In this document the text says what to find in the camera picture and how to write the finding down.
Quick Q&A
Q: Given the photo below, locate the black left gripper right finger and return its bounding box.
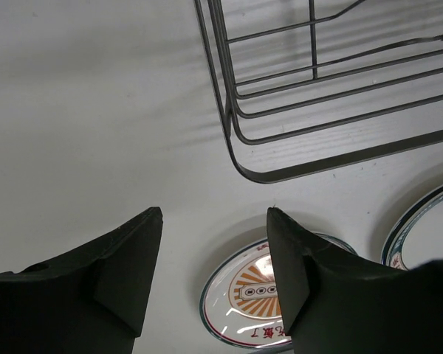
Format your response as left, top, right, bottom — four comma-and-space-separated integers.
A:
267, 207, 443, 353

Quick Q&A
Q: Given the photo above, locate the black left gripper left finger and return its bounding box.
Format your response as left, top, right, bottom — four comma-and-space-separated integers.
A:
0, 206, 163, 353

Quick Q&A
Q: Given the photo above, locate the plate with dark green rim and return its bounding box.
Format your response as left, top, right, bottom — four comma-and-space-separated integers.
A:
380, 185, 443, 270

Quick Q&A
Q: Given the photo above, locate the grey wire dish rack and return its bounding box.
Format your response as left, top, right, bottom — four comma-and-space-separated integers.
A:
194, 1, 443, 184

